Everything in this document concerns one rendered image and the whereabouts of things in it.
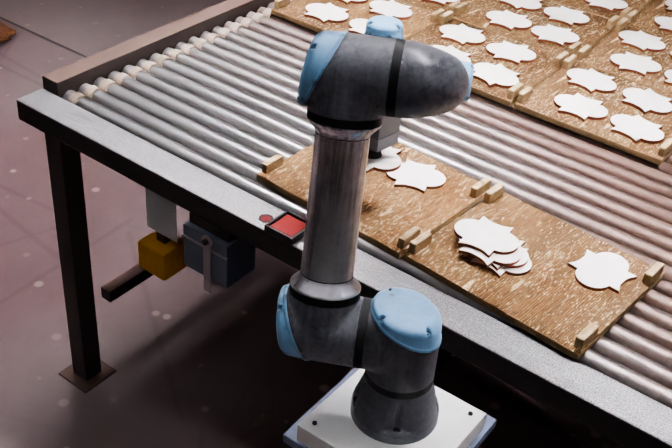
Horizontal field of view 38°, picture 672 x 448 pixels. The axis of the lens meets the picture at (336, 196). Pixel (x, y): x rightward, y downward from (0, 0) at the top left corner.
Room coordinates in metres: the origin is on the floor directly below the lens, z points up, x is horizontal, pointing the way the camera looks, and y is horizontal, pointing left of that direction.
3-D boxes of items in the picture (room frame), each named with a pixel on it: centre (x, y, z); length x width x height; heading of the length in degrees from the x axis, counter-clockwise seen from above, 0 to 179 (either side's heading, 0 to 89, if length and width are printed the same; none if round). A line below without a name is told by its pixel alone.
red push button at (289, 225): (1.66, 0.09, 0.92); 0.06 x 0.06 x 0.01; 55
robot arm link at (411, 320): (1.18, -0.12, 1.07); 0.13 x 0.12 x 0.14; 83
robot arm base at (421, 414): (1.18, -0.13, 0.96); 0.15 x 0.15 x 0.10
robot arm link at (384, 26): (1.76, -0.07, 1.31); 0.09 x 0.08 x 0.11; 173
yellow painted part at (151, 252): (1.87, 0.41, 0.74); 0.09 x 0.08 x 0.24; 55
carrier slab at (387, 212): (1.85, -0.09, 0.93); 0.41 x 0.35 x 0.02; 52
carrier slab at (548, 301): (1.59, -0.42, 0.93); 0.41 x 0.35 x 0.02; 50
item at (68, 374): (2.09, 0.71, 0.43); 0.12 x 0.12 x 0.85; 55
